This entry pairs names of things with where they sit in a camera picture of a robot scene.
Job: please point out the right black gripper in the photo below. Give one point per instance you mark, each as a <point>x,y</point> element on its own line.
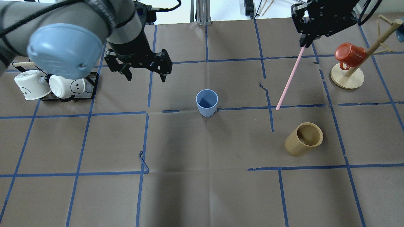
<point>328,15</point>

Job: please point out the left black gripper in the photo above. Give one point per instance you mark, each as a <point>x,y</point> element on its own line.
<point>132,49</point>

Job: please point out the pink chopstick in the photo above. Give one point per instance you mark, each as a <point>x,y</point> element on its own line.
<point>296,64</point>

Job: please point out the light blue plastic cup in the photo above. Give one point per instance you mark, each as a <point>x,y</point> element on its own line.
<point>207,101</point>

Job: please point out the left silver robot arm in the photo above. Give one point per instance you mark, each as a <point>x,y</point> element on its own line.
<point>66,38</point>

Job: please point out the bamboo chopstick holder cup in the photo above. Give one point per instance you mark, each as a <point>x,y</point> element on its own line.
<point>303,139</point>

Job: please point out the red orange hanging mug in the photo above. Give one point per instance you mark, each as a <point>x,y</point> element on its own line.
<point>349,55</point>

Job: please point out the wooden chopstick on desk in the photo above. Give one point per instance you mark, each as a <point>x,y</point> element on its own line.
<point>267,8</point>
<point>261,7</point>

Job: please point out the wooden mug tree stand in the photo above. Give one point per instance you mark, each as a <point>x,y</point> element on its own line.
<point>354,77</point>

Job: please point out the black power strip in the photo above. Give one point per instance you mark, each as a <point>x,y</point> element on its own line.
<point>249,8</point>

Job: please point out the white smiley mug right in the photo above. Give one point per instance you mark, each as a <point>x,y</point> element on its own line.
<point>64,88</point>

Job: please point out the white smiley mug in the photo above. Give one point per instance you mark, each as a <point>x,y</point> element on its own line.
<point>32,84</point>
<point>64,88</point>

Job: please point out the blue hanging mug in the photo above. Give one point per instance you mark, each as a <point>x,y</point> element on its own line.
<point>400,33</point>

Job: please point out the brown paper table cover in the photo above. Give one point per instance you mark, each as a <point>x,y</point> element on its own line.
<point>140,154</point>

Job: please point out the white smiley mug left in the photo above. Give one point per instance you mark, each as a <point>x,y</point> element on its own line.
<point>32,84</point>

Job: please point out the black wire mug rack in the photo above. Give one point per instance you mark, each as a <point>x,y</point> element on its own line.
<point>91,82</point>

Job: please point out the aluminium frame post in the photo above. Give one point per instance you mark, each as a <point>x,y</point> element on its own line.
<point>203,12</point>

